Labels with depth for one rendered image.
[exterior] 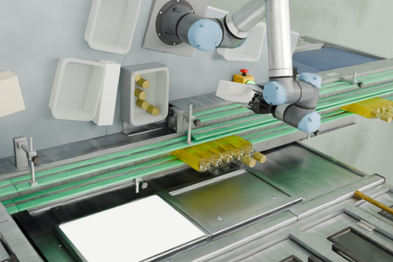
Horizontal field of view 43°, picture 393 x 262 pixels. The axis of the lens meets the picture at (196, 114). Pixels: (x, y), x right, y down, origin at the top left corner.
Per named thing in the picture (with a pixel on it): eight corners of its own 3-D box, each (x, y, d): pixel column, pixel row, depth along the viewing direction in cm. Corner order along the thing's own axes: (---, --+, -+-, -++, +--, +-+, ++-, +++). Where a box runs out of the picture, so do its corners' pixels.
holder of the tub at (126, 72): (120, 131, 205) (130, 138, 199) (120, 66, 195) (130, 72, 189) (155, 123, 215) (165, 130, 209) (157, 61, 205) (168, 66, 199)
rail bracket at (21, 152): (8, 165, 176) (31, 193, 159) (4, 121, 170) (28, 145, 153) (22, 162, 178) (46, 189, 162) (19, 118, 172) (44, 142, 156)
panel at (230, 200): (53, 231, 173) (98, 288, 148) (52, 224, 172) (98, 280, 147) (244, 169, 225) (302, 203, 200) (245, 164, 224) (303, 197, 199)
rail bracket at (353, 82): (338, 80, 265) (359, 88, 255) (340, 67, 262) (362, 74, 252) (342, 79, 267) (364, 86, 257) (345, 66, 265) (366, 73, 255)
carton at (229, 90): (220, 79, 188) (230, 84, 183) (262, 87, 204) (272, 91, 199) (215, 95, 189) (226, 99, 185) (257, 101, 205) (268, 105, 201)
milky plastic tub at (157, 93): (120, 120, 202) (131, 127, 196) (120, 66, 194) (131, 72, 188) (156, 112, 212) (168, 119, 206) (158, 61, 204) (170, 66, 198)
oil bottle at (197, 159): (170, 154, 208) (202, 175, 192) (171, 141, 206) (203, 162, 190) (181, 151, 211) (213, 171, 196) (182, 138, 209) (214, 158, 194)
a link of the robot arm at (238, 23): (198, 26, 199) (293, -57, 158) (227, 27, 209) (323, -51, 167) (207, 54, 197) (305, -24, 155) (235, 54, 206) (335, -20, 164)
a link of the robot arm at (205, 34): (179, 12, 189) (200, 21, 179) (207, 14, 197) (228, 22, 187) (174, 43, 193) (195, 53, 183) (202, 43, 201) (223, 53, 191)
